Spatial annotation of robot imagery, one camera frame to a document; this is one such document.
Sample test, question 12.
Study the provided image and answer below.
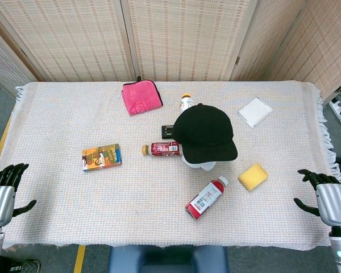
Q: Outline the white mannequin head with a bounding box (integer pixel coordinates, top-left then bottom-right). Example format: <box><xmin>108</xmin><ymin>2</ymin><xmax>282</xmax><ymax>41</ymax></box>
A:
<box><xmin>181</xmin><ymin>155</ymin><xmax>218</xmax><ymax>172</ymax></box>

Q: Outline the orange-capped light drink bottle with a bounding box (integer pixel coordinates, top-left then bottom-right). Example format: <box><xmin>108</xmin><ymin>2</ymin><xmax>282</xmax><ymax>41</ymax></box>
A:
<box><xmin>179</xmin><ymin>93</ymin><xmax>195</xmax><ymax>114</ymax></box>

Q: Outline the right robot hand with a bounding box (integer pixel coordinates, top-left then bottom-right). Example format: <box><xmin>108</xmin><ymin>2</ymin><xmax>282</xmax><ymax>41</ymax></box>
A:
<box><xmin>293</xmin><ymin>169</ymin><xmax>341</xmax><ymax>228</ymax></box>

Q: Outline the black baseball cap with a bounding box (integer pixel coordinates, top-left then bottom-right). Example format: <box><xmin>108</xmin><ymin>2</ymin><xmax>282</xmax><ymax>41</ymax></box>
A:
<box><xmin>172</xmin><ymin>103</ymin><xmax>239</xmax><ymax>164</ymax></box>

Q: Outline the pink folded towel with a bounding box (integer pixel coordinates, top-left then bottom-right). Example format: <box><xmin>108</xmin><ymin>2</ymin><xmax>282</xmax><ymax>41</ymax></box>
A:
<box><xmin>121</xmin><ymin>80</ymin><xmax>164</xmax><ymax>116</ymax></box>

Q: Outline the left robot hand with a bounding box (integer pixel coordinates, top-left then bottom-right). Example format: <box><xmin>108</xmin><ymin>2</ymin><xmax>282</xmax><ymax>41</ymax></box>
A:
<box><xmin>0</xmin><ymin>163</ymin><xmax>38</xmax><ymax>228</ymax></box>

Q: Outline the dark red drink bottle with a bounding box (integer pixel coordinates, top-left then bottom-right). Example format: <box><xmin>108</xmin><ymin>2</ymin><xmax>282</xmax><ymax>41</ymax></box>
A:
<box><xmin>142</xmin><ymin>141</ymin><xmax>184</xmax><ymax>158</ymax></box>

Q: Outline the yellow sponge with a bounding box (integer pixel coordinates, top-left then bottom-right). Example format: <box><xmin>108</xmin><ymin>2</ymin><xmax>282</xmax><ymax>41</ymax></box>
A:
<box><xmin>238</xmin><ymin>162</ymin><xmax>269</xmax><ymax>192</ymax></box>

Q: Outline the black sneaker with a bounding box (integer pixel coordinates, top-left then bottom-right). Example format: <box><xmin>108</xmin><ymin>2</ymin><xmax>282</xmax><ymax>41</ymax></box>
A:
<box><xmin>0</xmin><ymin>259</ymin><xmax>41</xmax><ymax>273</ymax></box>

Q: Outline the white woven tablecloth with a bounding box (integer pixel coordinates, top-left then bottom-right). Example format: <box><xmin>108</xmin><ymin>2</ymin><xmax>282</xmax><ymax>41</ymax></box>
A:
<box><xmin>0</xmin><ymin>81</ymin><xmax>341</xmax><ymax>253</ymax></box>

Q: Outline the colourful snack box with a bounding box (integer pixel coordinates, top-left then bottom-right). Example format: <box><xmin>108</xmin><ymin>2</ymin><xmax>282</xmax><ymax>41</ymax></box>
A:
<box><xmin>81</xmin><ymin>143</ymin><xmax>123</xmax><ymax>171</ymax></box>

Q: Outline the red white-capped bottle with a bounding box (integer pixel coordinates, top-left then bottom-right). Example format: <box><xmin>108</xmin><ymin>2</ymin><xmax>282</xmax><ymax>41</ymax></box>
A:
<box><xmin>185</xmin><ymin>175</ymin><xmax>229</xmax><ymax>220</ymax></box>

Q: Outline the black rectangular device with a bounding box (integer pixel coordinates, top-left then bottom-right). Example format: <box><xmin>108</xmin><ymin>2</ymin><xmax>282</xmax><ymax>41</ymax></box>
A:
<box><xmin>161</xmin><ymin>125</ymin><xmax>176</xmax><ymax>139</ymax></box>

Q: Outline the white folded cloth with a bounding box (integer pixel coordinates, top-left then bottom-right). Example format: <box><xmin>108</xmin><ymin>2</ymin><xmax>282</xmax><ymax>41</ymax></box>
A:
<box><xmin>237</xmin><ymin>97</ymin><xmax>274</xmax><ymax>129</ymax></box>

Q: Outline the woven folding screen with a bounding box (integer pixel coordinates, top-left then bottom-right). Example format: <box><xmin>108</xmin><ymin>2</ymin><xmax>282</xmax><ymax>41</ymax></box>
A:
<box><xmin>0</xmin><ymin>0</ymin><xmax>341</xmax><ymax>102</ymax></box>

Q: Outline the white power strip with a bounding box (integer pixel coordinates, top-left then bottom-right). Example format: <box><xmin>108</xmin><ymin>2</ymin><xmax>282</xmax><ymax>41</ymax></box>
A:
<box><xmin>328</xmin><ymin>98</ymin><xmax>341</xmax><ymax>123</ymax></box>

